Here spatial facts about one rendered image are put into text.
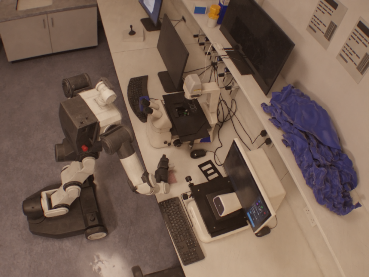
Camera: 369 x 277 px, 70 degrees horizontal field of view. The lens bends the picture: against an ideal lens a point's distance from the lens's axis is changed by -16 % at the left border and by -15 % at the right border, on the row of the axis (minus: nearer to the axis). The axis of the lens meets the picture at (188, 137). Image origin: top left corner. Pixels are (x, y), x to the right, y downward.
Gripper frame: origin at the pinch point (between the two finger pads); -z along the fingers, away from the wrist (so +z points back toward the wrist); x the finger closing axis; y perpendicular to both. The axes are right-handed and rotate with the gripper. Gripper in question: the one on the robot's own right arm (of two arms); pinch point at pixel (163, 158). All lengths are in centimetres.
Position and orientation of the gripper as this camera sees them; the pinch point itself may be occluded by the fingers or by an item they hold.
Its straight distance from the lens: 202.7
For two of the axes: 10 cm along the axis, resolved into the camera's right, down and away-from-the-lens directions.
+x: 3.1, -6.0, -7.3
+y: -9.5, -2.5, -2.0
